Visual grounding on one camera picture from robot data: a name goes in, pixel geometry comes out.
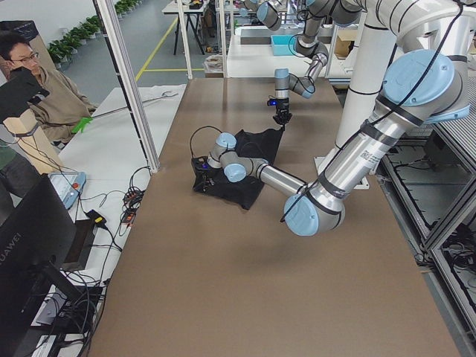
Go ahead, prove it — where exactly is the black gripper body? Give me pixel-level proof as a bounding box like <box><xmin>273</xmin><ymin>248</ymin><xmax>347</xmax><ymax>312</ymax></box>
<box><xmin>273</xmin><ymin>98</ymin><xmax>292</xmax><ymax>126</ymax></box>
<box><xmin>199</xmin><ymin>167</ymin><xmax>223</xmax><ymax>193</ymax></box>

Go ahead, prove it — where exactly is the black graphic t-shirt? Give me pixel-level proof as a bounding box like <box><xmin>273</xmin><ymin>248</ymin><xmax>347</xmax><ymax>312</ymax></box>
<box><xmin>193</xmin><ymin>129</ymin><xmax>284</xmax><ymax>210</ymax></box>

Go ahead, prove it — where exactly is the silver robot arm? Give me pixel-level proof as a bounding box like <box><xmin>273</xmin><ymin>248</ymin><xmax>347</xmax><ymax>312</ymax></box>
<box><xmin>192</xmin><ymin>1</ymin><xmax>475</xmax><ymax>236</ymax></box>
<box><xmin>267</xmin><ymin>1</ymin><xmax>361</xmax><ymax>126</ymax></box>

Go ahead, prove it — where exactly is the power strip with red switches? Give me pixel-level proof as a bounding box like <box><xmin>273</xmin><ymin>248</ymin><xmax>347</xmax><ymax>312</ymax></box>
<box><xmin>120</xmin><ymin>187</ymin><xmax>145</xmax><ymax>227</ymax></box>

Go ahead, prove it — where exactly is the black power adapter brick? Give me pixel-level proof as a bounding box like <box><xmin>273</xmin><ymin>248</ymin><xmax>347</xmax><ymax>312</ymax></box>
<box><xmin>86</xmin><ymin>209</ymin><xmax>107</xmax><ymax>229</ymax></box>

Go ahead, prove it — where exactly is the metal reacher grabber tool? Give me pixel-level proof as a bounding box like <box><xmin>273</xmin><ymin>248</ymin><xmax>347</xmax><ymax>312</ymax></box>
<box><xmin>72</xmin><ymin>91</ymin><xmax>178</xmax><ymax>134</ymax></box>

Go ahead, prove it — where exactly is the blue teach pendant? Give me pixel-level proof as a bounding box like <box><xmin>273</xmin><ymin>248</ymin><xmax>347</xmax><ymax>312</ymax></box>
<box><xmin>48</xmin><ymin>172</ymin><xmax>86</xmax><ymax>209</ymax></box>

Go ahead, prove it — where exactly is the seated man in hoodie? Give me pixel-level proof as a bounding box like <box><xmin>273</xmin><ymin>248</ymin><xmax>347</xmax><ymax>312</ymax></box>
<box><xmin>0</xmin><ymin>31</ymin><xmax>98</xmax><ymax>144</ymax></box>

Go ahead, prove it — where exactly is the black computer monitor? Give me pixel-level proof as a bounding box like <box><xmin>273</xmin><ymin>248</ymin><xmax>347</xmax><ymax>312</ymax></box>
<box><xmin>1</xmin><ymin>174</ymin><xmax>83</xmax><ymax>356</ymax></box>

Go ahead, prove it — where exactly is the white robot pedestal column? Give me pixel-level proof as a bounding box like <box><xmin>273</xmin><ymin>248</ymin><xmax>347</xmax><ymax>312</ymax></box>
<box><xmin>315</xmin><ymin>14</ymin><xmax>402</xmax><ymax>187</ymax></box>

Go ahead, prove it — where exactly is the aluminium frame post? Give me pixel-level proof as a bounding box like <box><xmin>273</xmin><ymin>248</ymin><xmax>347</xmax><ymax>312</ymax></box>
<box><xmin>92</xmin><ymin>0</ymin><xmax>160</xmax><ymax>173</ymax></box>

